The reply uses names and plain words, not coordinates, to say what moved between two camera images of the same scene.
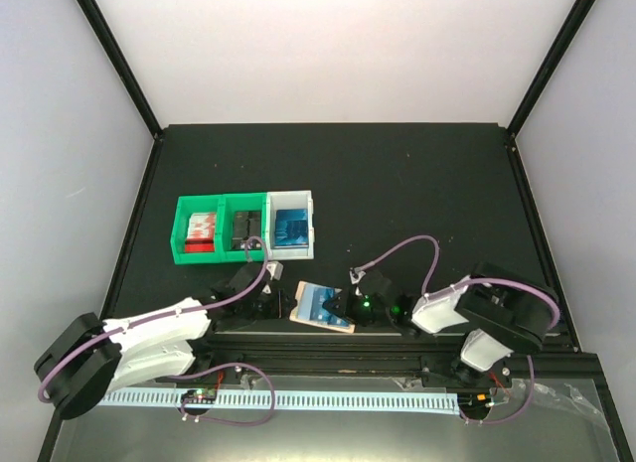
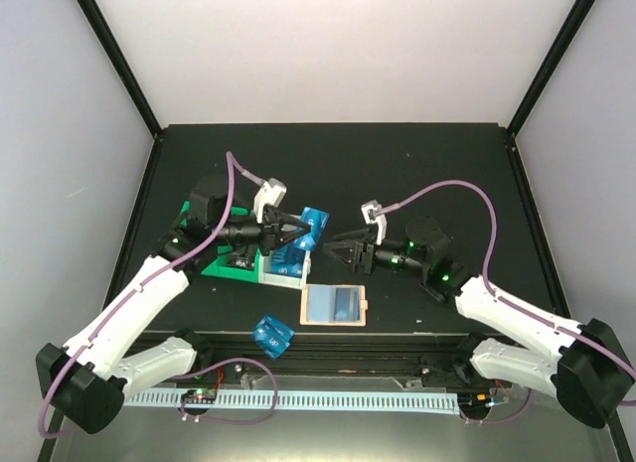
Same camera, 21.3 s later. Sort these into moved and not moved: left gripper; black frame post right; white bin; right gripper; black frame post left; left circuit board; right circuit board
Moved: white bin; left gripper; right gripper
Not moved: right circuit board; black frame post right; black frame post left; left circuit board
